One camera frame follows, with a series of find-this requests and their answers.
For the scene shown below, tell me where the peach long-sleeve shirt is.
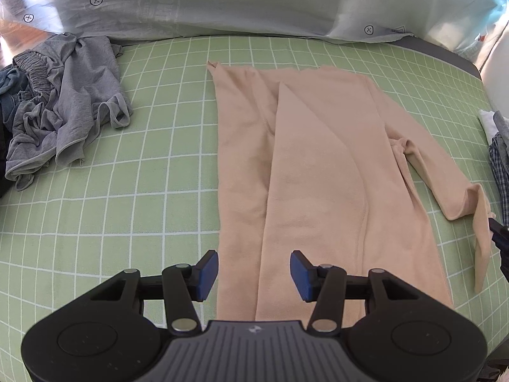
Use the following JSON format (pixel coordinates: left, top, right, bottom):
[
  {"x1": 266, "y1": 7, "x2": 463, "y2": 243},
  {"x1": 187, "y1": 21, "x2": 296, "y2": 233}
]
[{"x1": 206, "y1": 60, "x2": 496, "y2": 322}]

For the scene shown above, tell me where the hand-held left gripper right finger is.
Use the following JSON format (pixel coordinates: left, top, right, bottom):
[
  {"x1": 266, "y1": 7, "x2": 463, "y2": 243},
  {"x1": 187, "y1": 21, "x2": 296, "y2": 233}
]
[{"x1": 289, "y1": 250, "x2": 421, "y2": 333}]

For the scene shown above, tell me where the white folded cloth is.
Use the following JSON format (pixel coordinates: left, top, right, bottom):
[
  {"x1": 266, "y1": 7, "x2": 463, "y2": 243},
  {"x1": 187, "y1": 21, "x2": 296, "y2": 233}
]
[{"x1": 478, "y1": 109, "x2": 498, "y2": 138}]

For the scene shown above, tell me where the plaid cloth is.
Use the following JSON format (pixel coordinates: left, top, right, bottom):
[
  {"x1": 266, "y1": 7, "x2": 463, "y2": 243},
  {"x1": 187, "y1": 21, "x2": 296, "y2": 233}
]
[{"x1": 488, "y1": 110, "x2": 509, "y2": 217}]

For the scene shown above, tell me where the white carrot-print blanket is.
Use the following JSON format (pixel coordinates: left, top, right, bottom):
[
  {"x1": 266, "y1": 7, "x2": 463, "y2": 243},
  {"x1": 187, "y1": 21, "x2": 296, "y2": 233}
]
[{"x1": 0, "y1": 0, "x2": 506, "y2": 45}]

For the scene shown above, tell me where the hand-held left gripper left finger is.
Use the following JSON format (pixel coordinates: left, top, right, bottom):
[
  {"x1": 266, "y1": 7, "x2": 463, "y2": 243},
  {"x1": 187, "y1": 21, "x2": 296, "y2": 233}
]
[{"x1": 88, "y1": 250, "x2": 219, "y2": 333}]

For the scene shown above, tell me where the grey t-shirt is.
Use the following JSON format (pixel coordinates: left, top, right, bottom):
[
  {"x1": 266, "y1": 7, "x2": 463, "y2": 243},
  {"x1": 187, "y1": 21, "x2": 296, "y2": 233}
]
[{"x1": 5, "y1": 32, "x2": 134, "y2": 191}]

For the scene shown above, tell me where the grey ruched waistband garment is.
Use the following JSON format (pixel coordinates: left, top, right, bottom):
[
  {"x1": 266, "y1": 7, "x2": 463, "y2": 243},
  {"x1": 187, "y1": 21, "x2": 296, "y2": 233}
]
[{"x1": 13, "y1": 50, "x2": 54, "y2": 97}]

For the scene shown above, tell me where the dark grey mattress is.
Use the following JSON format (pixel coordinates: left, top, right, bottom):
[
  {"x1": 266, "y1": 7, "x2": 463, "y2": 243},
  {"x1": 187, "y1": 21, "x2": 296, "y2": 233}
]
[{"x1": 392, "y1": 36, "x2": 483, "y2": 82}]

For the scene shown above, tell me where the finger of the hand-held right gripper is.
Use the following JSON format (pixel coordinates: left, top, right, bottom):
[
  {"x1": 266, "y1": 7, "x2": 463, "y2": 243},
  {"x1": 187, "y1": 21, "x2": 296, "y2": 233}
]
[{"x1": 488, "y1": 218, "x2": 509, "y2": 253}]

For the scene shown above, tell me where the blue denim garment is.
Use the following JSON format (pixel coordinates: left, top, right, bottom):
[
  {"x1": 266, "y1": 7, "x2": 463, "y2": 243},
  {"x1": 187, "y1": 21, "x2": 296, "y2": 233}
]
[{"x1": 0, "y1": 67, "x2": 30, "y2": 136}]

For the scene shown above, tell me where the dark cloth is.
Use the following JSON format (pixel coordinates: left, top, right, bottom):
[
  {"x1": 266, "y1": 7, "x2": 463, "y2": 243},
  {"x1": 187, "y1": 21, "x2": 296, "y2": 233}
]
[{"x1": 0, "y1": 127, "x2": 13, "y2": 200}]

